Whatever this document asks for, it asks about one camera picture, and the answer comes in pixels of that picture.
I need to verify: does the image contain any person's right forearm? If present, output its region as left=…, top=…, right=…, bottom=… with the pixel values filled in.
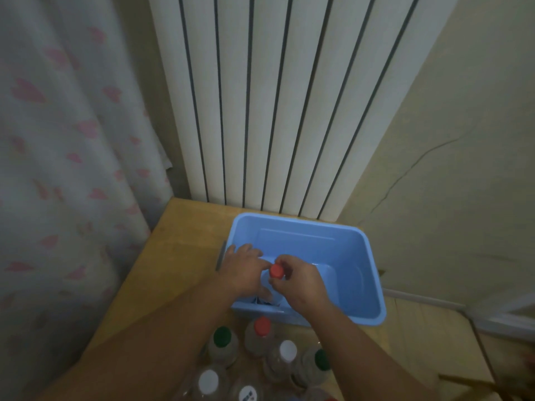
left=311, top=302, right=440, bottom=401

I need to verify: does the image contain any wooden chair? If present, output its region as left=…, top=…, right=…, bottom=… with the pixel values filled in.
left=436, top=353, right=535, bottom=401

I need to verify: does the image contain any white baseboard strip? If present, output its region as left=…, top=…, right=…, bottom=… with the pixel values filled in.
left=382, top=287, right=467, bottom=312

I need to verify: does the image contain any wooden table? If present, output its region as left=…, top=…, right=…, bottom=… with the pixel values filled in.
left=83, top=197, right=398, bottom=401

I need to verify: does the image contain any person's left forearm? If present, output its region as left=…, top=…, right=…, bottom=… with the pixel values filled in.
left=37, top=283, right=251, bottom=401

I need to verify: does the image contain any blue plastic bin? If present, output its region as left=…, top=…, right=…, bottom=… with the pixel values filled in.
left=215, top=212, right=387, bottom=327

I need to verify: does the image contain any white ribbed radiator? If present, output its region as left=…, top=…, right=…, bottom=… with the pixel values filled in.
left=147, top=0, right=460, bottom=223

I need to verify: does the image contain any pink heart print curtain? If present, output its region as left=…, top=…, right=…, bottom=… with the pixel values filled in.
left=0, top=0, right=174, bottom=401

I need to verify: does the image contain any white door frame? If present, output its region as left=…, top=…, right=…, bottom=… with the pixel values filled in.
left=464, top=287, right=535, bottom=343

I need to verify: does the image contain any group of plastic water bottles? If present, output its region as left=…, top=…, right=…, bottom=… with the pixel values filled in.
left=179, top=316, right=339, bottom=401

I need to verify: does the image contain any bottle with red cap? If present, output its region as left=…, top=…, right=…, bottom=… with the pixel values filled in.
left=257, top=264, right=286, bottom=307

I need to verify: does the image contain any person's right hand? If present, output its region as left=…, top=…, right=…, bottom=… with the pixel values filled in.
left=267, top=254, right=336, bottom=321

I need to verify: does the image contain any person's left hand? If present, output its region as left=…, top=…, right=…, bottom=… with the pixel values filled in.
left=215, top=243, right=275, bottom=304

